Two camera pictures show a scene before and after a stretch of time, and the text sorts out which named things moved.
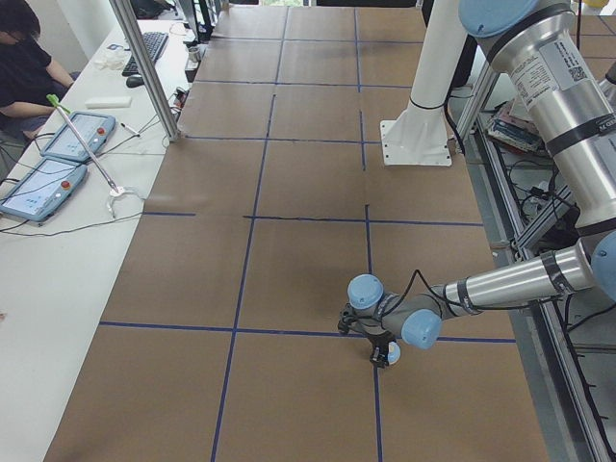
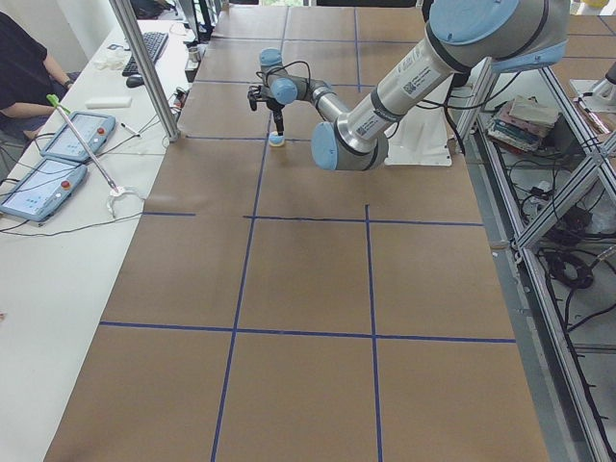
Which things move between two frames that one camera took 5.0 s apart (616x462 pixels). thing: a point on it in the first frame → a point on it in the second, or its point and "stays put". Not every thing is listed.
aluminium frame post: (145, 68) stays put
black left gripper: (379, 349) → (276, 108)
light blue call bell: (394, 353) → (275, 140)
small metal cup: (193, 54) stays put
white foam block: (108, 102) stays put
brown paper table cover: (222, 342) stays put
